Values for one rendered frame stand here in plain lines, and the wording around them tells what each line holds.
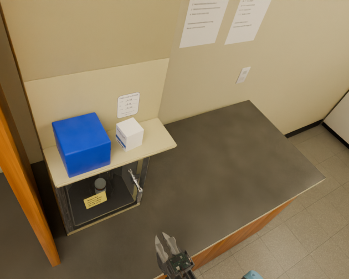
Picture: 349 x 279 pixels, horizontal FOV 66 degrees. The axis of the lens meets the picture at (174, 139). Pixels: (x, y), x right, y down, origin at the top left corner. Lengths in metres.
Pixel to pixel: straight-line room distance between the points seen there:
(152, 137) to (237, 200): 0.77
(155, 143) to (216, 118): 1.03
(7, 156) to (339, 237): 2.74
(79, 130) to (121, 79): 0.15
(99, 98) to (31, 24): 0.22
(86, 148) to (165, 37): 0.30
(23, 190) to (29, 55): 0.29
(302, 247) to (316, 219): 0.35
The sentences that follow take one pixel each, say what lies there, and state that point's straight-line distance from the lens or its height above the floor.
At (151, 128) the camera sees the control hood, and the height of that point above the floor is 1.51.
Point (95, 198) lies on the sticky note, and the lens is 1.00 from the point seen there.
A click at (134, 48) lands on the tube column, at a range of 0.61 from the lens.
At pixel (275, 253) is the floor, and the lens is 2.51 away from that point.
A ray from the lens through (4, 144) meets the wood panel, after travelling 0.56.
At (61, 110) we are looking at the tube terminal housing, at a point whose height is 1.62.
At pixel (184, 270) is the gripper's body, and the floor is 1.22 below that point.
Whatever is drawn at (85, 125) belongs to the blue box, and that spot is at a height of 1.60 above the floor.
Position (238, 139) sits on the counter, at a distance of 1.66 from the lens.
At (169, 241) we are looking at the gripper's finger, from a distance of 0.99.
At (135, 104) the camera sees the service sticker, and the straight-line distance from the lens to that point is 0.72.
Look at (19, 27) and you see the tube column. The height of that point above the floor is 1.82.
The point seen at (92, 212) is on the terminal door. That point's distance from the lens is 1.09.
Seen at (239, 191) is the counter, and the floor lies 0.94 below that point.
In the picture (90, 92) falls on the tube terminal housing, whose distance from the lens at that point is 0.64.
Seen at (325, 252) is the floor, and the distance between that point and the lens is 2.78.
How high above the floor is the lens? 2.07
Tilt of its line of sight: 48 degrees down
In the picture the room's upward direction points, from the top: 16 degrees clockwise
